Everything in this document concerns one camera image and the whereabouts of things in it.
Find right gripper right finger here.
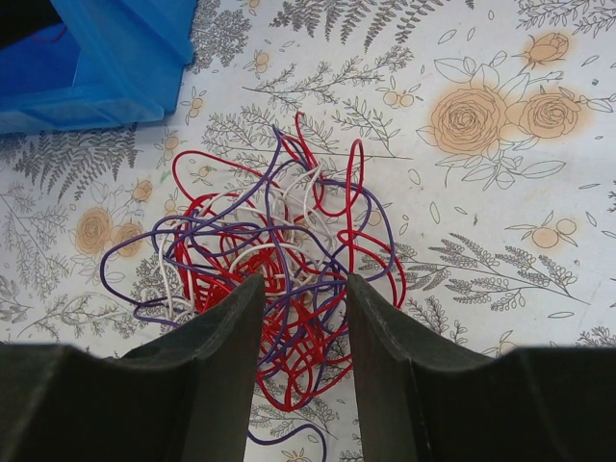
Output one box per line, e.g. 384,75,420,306
346,274,615,461

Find blue plastic divided bin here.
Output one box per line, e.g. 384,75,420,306
1,1,197,134

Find red wire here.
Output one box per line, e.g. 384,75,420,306
170,111,408,414

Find purple wire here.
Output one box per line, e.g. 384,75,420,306
99,123,397,462

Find white wire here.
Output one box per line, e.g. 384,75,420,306
130,166,341,314

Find floral table mat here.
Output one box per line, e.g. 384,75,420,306
1,1,615,461

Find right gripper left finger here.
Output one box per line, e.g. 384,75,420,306
1,275,265,461

